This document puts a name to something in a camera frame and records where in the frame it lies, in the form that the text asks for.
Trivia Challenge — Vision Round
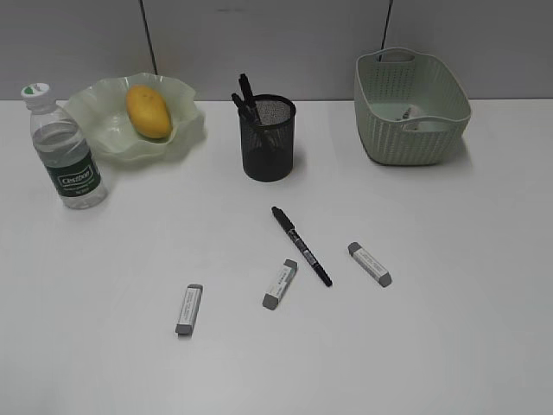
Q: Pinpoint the black marker pen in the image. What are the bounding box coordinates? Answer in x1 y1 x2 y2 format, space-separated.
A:
271 207 333 287
231 93 272 154
238 73 275 154

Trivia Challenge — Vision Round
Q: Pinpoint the yellow mango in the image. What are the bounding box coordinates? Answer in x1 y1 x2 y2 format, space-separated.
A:
125 85 172 139

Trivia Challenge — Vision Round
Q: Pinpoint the white waste paper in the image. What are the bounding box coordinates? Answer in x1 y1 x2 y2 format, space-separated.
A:
396 105 425 131

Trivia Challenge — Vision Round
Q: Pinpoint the clear plastic water bottle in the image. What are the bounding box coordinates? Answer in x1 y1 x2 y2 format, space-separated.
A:
21 83 108 209

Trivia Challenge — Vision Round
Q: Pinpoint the black mesh pen holder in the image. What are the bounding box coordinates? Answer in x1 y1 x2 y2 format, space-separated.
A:
238 94 296 182

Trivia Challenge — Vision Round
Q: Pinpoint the grey white eraser middle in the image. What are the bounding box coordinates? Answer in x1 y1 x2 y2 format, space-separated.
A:
262 259 298 310

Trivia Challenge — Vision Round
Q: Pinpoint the grey white eraser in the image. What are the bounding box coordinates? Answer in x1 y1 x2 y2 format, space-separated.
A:
262 259 298 310
347 242 392 288
175 284 203 336

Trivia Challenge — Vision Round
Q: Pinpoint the grey white eraser right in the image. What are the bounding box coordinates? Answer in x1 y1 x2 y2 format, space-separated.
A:
347 242 392 288

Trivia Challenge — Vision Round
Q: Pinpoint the grey white eraser left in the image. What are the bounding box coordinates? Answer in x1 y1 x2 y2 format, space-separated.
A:
175 284 203 336

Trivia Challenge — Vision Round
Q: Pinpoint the pale green woven basket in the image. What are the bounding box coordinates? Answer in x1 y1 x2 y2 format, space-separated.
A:
354 48 472 166

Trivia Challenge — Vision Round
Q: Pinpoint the pale green wavy plate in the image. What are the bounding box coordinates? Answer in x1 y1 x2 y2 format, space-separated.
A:
64 73 206 165

